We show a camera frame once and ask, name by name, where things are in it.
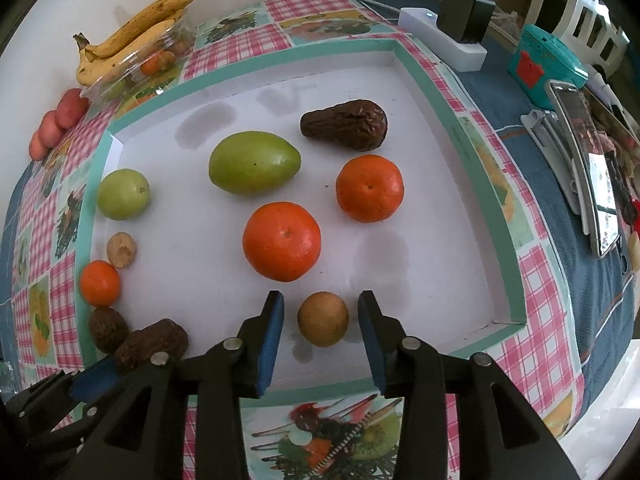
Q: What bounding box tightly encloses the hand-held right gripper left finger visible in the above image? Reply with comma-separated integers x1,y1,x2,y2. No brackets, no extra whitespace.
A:
75,290,286,480

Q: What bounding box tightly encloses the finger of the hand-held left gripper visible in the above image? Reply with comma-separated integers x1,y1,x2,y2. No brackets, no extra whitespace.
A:
69,356,127,404

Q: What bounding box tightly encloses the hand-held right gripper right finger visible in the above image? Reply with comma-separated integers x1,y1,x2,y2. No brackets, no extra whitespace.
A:
357,291,583,480

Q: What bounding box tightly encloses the dark wrinkled passion fruit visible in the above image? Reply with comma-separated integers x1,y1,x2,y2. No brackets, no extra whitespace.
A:
89,307,131,354

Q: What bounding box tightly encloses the round tan longan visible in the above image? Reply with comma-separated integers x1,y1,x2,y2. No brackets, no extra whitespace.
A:
297,291,350,347

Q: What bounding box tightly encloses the small brown wrinkled avocado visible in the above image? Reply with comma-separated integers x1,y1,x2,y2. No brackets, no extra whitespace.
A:
115,319,190,375

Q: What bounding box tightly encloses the large orange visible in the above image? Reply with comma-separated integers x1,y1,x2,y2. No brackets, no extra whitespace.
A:
335,155,405,224
242,202,322,282

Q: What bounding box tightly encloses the white tray with teal rim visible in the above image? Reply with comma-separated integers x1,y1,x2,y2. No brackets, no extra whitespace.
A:
80,35,528,408

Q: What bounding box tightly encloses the tan dimpled longan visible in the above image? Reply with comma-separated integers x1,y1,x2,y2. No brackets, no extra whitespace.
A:
106,232,137,269

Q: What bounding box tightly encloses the large green mango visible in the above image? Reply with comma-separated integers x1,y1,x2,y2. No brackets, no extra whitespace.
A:
208,131,302,196

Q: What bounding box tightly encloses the small green mango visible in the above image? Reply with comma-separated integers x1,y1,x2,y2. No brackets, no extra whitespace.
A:
102,79,132,102
97,169,151,221

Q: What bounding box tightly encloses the large brown wrinkled avocado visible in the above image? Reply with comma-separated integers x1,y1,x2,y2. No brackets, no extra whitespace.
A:
300,100,388,152

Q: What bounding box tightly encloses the small red apple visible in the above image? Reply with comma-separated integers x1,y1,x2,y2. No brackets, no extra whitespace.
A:
28,132,51,161

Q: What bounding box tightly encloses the white sheet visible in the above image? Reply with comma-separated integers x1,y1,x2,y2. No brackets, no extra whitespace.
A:
557,339,640,480

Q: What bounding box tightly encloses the medium red apple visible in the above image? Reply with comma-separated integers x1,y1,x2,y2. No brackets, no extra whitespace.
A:
39,110,66,147

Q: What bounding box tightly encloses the white phone stand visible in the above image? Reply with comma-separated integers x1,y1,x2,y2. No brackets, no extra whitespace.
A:
520,109,596,235

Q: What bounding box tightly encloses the smartphone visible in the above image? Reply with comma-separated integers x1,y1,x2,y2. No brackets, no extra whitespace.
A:
544,80,621,259

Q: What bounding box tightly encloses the white power strip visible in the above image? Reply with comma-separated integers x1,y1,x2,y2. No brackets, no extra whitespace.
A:
400,7,487,72

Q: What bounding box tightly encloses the clear plastic container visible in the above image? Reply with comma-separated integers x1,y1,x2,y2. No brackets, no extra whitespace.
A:
80,10,196,106

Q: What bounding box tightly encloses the checked fruit print tablecloth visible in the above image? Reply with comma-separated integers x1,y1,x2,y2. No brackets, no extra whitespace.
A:
10,0,586,480

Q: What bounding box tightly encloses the teal box with red latch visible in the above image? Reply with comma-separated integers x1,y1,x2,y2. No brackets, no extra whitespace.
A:
507,24,589,111

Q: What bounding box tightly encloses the black charger adapter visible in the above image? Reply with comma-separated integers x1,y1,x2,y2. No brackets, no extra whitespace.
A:
440,0,474,42
470,0,496,44

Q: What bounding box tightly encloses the white chair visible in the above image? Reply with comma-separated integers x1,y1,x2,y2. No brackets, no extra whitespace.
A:
530,0,633,78

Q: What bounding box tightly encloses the white cable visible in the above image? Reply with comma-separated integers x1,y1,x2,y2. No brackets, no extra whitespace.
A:
357,0,404,24

